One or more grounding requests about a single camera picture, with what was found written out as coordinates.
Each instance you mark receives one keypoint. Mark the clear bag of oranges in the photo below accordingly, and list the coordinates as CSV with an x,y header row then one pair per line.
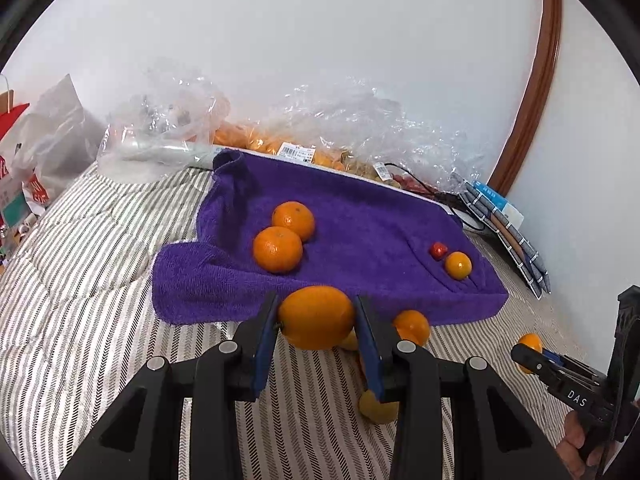
x,y
260,142

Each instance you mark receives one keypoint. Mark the purple towel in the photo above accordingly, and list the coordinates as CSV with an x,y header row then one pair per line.
x,y
360,220

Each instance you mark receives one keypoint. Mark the mandarin orange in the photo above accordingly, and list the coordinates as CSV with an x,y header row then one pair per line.
x,y
532,342
293,220
458,265
316,317
412,325
277,249

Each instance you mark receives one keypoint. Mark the red paper bag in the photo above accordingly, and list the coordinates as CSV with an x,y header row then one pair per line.
x,y
10,120

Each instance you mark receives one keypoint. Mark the large crumpled clear plastic bag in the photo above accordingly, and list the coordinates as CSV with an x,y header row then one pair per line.
x,y
375,125

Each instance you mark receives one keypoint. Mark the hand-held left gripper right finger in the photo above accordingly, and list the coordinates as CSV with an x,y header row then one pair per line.
x,y
372,355

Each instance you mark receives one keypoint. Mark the red cherry tomato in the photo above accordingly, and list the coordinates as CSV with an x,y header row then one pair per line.
x,y
438,250

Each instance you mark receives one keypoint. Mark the small clear plastic bag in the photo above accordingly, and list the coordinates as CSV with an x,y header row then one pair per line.
x,y
165,115

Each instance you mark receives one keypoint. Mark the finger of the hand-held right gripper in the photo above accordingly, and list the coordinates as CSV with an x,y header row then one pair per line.
x,y
530,357
552,357

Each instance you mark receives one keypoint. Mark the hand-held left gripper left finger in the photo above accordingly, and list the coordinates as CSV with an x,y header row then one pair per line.
x,y
265,345

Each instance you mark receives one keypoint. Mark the oval yellow-orange citrus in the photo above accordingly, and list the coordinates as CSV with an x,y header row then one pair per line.
x,y
380,407

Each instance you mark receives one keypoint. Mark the white printed plastic bag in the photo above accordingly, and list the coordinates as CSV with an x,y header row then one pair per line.
x,y
50,130

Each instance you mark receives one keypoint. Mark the person's right hand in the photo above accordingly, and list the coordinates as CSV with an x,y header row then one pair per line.
x,y
572,440

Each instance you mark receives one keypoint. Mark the pile of small red fruits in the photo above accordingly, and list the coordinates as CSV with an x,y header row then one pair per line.
x,y
412,184

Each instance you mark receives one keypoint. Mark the striped bed sheet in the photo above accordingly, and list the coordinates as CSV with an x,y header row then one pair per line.
x,y
100,285

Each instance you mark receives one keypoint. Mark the brown wooden door frame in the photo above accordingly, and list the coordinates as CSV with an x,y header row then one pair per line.
x,y
537,95

